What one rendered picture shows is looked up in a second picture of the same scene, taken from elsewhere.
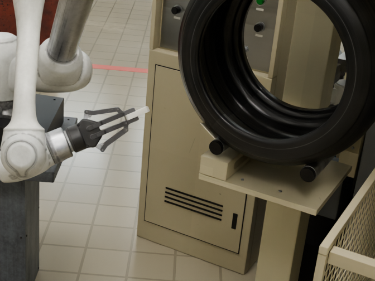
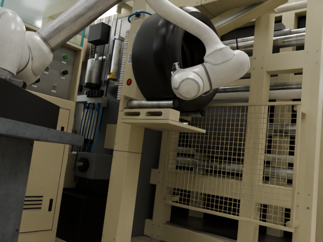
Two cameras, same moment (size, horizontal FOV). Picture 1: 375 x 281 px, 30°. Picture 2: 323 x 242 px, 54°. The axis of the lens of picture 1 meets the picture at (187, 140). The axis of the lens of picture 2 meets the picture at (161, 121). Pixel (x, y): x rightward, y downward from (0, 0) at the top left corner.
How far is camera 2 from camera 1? 2.45 m
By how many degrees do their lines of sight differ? 80
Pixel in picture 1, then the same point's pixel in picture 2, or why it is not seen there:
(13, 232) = (12, 225)
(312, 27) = not seen: hidden behind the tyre
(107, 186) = not seen: outside the picture
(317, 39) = not seen: hidden behind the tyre
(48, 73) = (42, 58)
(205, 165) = (171, 114)
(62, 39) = (77, 29)
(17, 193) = (23, 174)
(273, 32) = (70, 77)
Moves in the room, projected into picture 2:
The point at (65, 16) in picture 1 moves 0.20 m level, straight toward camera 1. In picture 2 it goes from (99, 9) to (147, 13)
